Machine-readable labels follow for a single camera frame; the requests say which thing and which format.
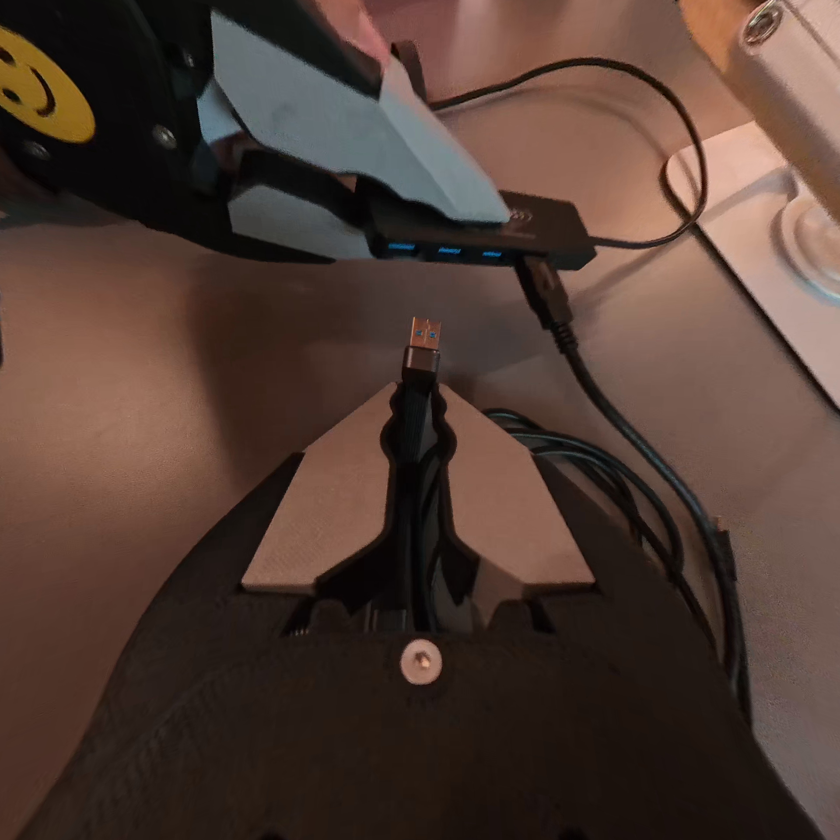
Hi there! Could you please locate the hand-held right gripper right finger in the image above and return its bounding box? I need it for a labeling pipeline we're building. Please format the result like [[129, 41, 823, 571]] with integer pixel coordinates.
[[436, 382, 597, 626]]

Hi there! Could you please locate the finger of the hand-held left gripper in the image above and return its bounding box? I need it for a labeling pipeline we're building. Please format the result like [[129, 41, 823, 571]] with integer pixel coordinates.
[[228, 150, 372, 261], [196, 12, 513, 229]]

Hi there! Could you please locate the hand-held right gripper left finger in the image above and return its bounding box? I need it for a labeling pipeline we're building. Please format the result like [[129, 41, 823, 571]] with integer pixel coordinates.
[[240, 382, 403, 597]]

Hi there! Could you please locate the black cable with grey plug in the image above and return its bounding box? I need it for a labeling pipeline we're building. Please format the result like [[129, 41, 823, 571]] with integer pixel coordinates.
[[384, 317, 448, 634]]

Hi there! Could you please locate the black USB cable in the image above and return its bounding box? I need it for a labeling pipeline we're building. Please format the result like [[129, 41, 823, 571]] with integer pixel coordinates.
[[482, 255, 752, 723]]

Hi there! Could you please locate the black USB hub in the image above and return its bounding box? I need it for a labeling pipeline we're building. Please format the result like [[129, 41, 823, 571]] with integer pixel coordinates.
[[363, 189, 599, 273]]

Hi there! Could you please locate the thin black hub cable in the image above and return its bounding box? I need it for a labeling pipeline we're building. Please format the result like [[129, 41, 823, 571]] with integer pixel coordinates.
[[428, 58, 708, 250]]

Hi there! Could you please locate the white sign stand base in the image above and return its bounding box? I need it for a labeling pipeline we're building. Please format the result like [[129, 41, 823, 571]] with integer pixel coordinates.
[[666, 125, 840, 416]]

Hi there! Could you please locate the wooden sign board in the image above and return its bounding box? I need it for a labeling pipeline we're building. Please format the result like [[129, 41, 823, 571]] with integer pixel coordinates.
[[678, 0, 840, 227]]

